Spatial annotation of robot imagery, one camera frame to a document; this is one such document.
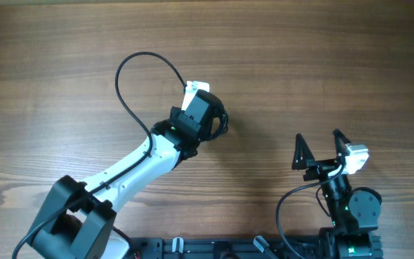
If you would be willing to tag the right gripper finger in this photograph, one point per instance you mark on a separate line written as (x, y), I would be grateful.
(303, 157)
(340, 143)

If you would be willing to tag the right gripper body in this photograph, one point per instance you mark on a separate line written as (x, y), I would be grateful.
(320, 169)

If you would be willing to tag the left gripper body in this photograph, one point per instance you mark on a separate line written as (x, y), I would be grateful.
(205, 132)

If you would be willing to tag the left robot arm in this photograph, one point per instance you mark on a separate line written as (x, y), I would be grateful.
(76, 219)

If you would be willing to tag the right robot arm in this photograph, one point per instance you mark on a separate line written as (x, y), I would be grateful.
(354, 211)

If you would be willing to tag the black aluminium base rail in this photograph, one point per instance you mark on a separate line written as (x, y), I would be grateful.
(250, 248)

